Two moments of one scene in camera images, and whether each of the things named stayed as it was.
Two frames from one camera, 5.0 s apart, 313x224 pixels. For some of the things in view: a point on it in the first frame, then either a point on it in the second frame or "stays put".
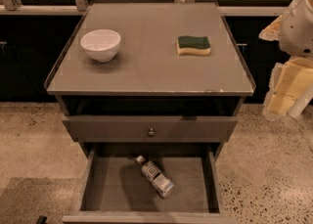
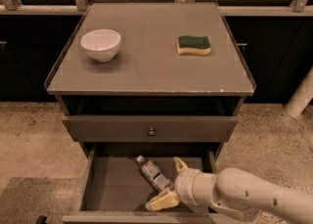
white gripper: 297,29 to 185,183
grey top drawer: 153,129 stays put
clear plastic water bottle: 164,186 stays put
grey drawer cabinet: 156,88 stays put
